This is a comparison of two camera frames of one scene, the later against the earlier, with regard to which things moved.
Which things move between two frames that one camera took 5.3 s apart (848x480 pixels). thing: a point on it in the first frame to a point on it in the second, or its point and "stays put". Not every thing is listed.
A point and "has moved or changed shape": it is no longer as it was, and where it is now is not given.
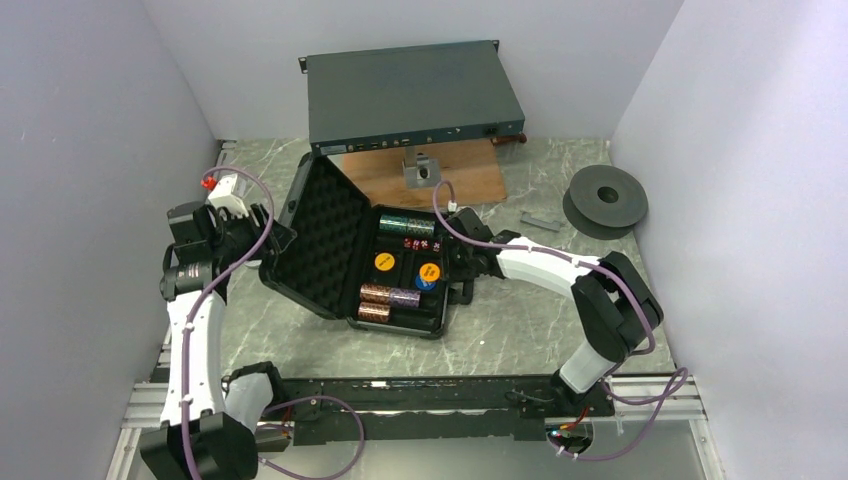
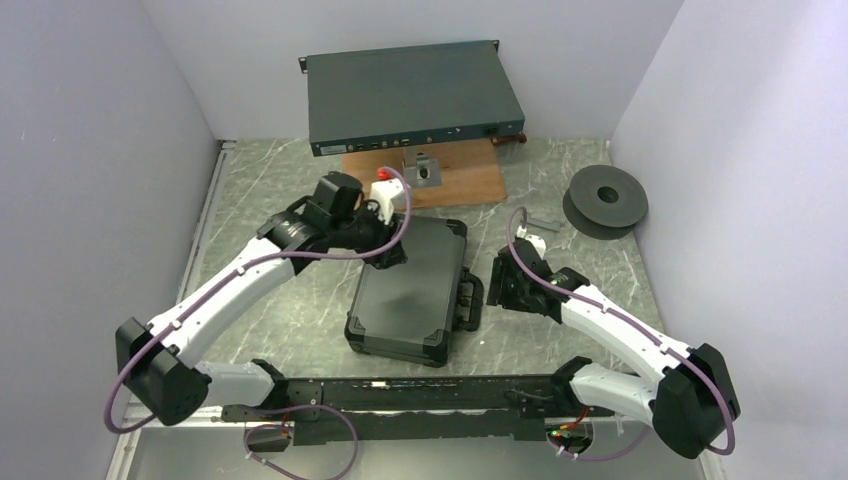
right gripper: x=456 y=273 to x=498 y=292
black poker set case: x=380 y=268 has moved or changed shape
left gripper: x=258 y=233 to x=384 y=232
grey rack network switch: x=388 y=98 stays put
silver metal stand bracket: x=421 y=171 stays put
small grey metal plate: x=537 y=222 stays put
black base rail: x=431 y=410 stays put
